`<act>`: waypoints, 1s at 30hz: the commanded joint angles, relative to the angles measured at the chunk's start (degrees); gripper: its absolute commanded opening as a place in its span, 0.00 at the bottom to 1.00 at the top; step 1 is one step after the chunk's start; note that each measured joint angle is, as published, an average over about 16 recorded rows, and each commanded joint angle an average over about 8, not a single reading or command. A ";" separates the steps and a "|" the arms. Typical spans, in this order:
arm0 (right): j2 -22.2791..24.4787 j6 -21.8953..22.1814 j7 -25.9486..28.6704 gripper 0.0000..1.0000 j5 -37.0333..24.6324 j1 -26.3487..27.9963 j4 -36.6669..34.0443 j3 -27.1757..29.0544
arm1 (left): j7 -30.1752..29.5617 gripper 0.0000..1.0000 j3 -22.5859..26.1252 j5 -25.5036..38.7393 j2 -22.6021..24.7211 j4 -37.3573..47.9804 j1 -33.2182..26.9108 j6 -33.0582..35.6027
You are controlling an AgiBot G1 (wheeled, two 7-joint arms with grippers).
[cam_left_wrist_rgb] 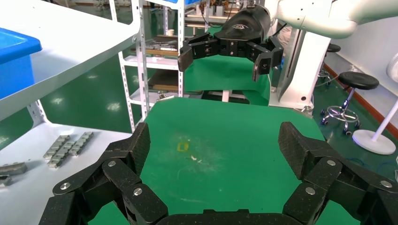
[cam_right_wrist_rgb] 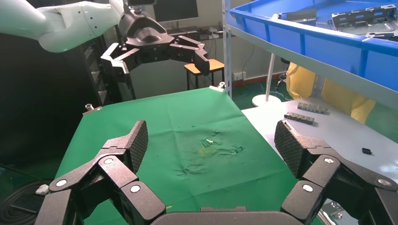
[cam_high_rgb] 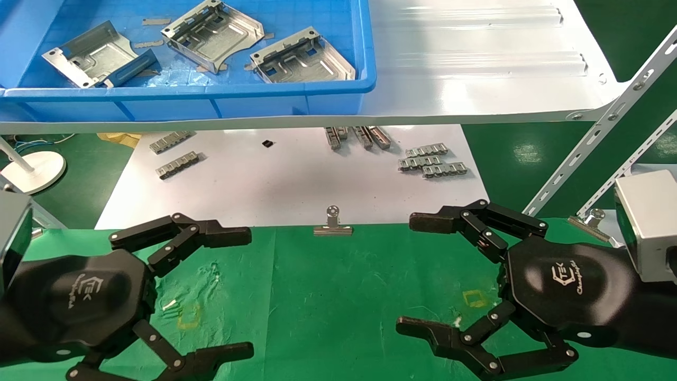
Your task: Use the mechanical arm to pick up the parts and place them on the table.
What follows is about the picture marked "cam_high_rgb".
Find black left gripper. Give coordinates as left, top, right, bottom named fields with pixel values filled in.
left=10, top=213, right=254, bottom=381

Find white paper sheet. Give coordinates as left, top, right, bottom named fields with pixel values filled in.
left=95, top=124, right=498, bottom=229

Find white metal shelf board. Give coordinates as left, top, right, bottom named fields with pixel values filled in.
left=0, top=0, right=633, bottom=134

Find metal bracket with folded flap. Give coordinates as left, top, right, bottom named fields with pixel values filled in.
left=41, top=20, right=162, bottom=89

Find sheet metal bracket with slots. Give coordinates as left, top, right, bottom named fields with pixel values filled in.
left=250, top=26, right=356, bottom=84

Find thin blue cables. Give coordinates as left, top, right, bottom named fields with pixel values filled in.
left=11, top=133, right=77, bottom=151

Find yellow crumpled material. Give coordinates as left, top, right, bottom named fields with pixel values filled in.
left=97, top=132, right=142, bottom=148

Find white slotted angle strut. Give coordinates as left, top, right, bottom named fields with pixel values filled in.
left=0, top=176, right=67, bottom=230
left=521, top=38, right=677, bottom=219
left=575, top=108, right=677, bottom=217

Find green cloth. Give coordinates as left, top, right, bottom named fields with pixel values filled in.
left=0, top=217, right=677, bottom=381

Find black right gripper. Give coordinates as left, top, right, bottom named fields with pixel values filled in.
left=396, top=199, right=635, bottom=381

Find blue plastic bin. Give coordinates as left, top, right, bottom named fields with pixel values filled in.
left=0, top=0, right=378, bottom=123

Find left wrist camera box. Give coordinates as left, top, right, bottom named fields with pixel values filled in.
left=0, top=190, right=33, bottom=297

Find large sheet metal bracket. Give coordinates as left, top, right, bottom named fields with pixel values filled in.
left=160, top=0, right=265, bottom=75

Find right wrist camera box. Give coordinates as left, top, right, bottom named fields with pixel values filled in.
left=614, top=169, right=677, bottom=284

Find white round stand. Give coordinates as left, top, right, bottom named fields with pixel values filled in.
left=0, top=137, right=67, bottom=195

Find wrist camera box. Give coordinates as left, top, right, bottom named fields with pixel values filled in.
left=0, top=190, right=33, bottom=297
left=614, top=169, right=677, bottom=284

